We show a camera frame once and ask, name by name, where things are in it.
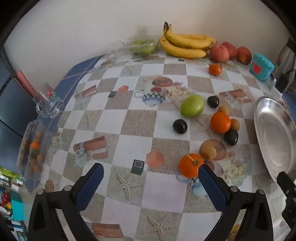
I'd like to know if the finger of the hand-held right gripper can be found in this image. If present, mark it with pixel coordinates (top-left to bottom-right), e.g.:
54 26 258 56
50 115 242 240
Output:
277 171 296 229

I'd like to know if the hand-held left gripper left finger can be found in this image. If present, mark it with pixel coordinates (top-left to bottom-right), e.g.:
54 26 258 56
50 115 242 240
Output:
28 163 104 241

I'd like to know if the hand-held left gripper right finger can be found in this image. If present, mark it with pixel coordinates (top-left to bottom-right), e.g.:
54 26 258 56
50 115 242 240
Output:
198 164 277 241

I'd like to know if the orange tangerine with stem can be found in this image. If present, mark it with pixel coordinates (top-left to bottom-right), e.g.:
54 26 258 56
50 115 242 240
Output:
179 153 204 178

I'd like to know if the round steel plate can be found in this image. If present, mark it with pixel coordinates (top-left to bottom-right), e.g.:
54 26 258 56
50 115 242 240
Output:
254 97 296 183

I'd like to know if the dark purple plum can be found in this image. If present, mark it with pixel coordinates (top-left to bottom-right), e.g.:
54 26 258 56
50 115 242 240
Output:
207 96 220 108
223 130 239 146
172 119 188 134

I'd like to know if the green mango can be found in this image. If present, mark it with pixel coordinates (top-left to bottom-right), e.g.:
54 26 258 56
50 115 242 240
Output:
180 94 205 118

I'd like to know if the clear plastic fruit container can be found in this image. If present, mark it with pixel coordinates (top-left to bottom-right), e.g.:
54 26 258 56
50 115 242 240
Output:
17 120 52 182

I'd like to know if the printed checkered tablecloth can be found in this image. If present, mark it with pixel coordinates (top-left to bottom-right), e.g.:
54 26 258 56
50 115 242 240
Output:
23 52 296 241

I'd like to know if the colourful clutter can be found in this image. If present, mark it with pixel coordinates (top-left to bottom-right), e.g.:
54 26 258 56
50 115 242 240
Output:
0 166 26 241

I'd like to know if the clear glass mug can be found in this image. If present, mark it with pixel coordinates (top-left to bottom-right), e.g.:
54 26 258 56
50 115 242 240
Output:
32 82 65 118

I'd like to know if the black power adapter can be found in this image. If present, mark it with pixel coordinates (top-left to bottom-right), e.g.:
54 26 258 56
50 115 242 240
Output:
275 75 289 93

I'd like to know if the dark cabinet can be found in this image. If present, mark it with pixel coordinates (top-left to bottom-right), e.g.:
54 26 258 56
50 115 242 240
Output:
0 53 37 137

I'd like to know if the teal plastic box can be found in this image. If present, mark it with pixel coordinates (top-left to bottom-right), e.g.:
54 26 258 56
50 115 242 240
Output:
249 53 275 81

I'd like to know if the pink flat object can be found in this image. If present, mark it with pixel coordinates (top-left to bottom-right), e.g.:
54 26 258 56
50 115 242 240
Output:
16 70 37 98

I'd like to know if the steel kettle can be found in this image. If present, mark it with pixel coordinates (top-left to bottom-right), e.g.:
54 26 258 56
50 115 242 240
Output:
274 38 296 93

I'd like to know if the pale red apple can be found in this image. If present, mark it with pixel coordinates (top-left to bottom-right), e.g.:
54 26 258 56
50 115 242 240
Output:
210 44 230 62

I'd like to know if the dark red apple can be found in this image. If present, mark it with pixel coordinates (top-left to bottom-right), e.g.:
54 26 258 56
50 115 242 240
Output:
237 46 252 65
221 42 238 60

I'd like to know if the yellow banana bunch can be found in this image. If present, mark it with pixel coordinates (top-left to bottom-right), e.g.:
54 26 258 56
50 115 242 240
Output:
159 22 217 59

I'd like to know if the plastic bag of green fruit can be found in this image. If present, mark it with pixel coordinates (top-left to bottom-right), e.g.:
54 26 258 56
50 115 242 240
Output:
113 31 160 58

